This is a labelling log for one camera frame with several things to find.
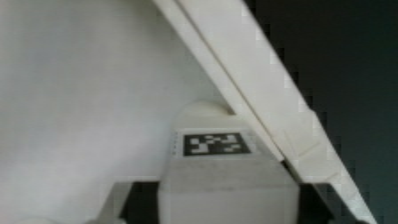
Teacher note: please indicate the white table leg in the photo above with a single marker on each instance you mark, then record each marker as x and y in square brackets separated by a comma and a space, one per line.
[225, 185]

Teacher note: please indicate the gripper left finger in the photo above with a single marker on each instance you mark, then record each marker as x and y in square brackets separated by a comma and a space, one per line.
[129, 207]

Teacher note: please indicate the white square tabletop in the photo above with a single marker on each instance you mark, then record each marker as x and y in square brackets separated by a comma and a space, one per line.
[108, 63]

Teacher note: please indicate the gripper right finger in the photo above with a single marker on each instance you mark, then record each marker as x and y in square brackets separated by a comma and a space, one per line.
[321, 207]

